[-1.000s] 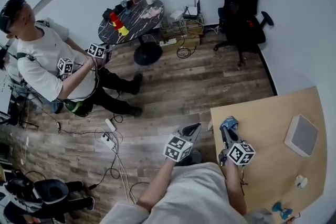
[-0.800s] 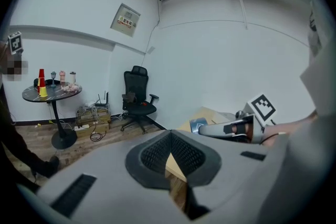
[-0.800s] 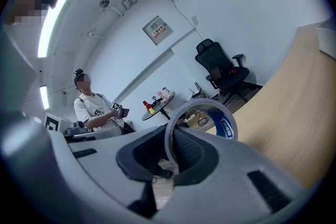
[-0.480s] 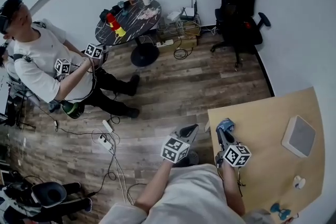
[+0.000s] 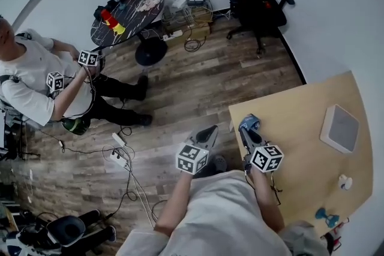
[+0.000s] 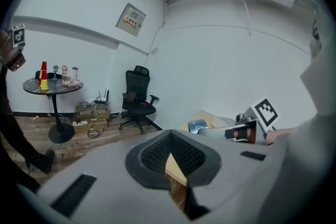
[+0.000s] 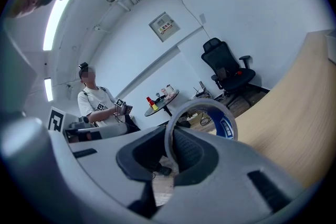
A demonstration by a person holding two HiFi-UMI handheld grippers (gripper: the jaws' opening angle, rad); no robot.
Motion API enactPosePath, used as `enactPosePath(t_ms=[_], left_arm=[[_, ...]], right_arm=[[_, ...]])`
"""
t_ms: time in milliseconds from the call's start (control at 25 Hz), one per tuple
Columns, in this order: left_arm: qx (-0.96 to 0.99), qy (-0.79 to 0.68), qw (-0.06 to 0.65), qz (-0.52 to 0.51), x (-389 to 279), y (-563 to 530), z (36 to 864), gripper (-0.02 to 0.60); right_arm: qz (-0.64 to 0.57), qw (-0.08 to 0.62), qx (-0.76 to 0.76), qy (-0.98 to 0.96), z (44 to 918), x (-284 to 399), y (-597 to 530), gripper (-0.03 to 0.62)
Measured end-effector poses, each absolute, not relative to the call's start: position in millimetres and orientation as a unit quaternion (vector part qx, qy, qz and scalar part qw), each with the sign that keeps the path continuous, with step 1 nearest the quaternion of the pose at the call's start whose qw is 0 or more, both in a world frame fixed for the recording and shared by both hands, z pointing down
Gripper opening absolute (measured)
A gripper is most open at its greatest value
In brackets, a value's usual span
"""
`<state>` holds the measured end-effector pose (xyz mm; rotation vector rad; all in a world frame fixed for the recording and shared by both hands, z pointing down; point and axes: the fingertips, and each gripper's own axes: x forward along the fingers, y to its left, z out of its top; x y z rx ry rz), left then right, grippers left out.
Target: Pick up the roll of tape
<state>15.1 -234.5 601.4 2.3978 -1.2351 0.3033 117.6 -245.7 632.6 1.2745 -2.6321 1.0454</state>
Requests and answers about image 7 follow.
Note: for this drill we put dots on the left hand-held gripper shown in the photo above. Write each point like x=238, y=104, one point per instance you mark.
x=56, y=119

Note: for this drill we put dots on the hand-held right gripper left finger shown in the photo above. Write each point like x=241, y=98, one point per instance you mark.
x=94, y=178

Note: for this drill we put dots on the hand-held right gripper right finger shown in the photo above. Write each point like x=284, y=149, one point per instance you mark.
x=223, y=186

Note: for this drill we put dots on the tape roll with blue core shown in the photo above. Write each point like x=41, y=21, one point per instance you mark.
x=225, y=123

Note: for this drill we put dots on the round black marble table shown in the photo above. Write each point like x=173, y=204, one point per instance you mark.
x=164, y=106

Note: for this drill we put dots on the small teal item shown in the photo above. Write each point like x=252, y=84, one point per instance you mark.
x=158, y=95

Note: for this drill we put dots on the pink figurine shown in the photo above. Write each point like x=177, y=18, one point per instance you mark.
x=164, y=91

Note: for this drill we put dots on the pink white fluffy pile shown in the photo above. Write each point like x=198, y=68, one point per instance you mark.
x=170, y=96

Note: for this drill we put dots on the white lidded tumbler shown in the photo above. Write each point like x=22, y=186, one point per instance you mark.
x=169, y=88

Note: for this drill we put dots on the long ceiling light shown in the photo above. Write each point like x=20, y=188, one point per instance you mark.
x=56, y=21
x=48, y=89

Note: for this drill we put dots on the cardboard box stack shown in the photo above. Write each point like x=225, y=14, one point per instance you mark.
x=193, y=116

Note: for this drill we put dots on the black wifi router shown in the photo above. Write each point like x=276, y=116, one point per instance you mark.
x=200, y=91

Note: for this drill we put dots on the person's white shirt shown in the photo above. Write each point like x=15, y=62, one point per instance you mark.
x=15, y=73

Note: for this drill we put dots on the brown pouch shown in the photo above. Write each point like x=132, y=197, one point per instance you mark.
x=222, y=73

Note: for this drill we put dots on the grey electrical panel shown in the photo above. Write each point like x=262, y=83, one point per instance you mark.
x=165, y=26

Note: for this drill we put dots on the black office chair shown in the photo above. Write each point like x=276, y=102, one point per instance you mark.
x=231, y=70

